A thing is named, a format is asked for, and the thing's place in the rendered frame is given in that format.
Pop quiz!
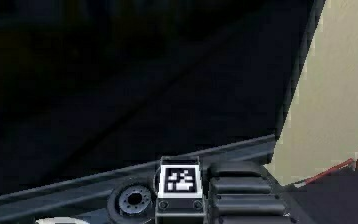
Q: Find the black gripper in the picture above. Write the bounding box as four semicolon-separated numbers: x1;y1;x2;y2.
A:
106;175;161;224

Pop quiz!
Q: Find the dark grey red-edged stand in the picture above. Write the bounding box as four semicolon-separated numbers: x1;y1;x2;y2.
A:
284;157;358;224

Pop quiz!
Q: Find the white round object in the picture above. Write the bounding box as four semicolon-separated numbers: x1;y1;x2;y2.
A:
33;215;92;224

